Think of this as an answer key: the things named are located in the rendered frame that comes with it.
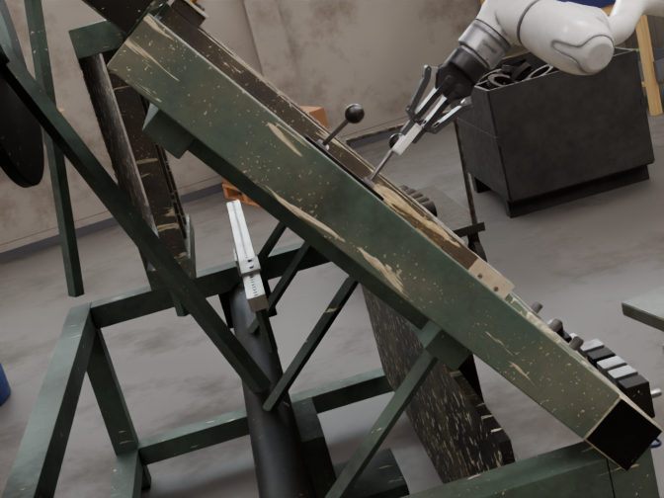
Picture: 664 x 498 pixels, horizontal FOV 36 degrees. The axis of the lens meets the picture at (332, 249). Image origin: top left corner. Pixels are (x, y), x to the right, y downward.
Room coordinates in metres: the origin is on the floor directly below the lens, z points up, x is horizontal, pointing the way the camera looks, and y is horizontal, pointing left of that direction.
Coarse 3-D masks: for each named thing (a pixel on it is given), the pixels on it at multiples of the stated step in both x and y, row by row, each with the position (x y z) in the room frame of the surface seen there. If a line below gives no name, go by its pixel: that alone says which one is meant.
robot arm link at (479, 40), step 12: (480, 24) 1.96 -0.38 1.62; (468, 36) 1.96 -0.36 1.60; (480, 36) 1.95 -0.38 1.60; (492, 36) 1.94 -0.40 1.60; (468, 48) 1.96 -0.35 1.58; (480, 48) 1.94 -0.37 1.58; (492, 48) 1.94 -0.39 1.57; (504, 48) 1.95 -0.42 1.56; (480, 60) 1.95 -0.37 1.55; (492, 60) 1.95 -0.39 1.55
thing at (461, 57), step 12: (456, 48) 1.98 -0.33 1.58; (456, 60) 1.96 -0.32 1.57; (468, 60) 1.95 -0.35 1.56; (444, 72) 1.97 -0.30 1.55; (456, 72) 1.97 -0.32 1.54; (468, 72) 1.94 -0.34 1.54; (480, 72) 1.95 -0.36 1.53; (456, 84) 1.97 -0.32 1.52; (468, 84) 1.97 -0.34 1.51; (456, 96) 1.97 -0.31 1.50
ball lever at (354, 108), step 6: (348, 108) 1.92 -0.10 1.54; (354, 108) 1.92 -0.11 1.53; (360, 108) 1.92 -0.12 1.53; (348, 114) 1.92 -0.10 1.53; (354, 114) 1.91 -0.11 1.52; (360, 114) 1.91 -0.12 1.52; (348, 120) 1.92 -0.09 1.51; (354, 120) 1.91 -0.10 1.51; (360, 120) 1.92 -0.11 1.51; (342, 126) 1.94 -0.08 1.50; (336, 132) 1.95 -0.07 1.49; (330, 138) 1.96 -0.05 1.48; (318, 144) 1.96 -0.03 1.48; (324, 144) 1.97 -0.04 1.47
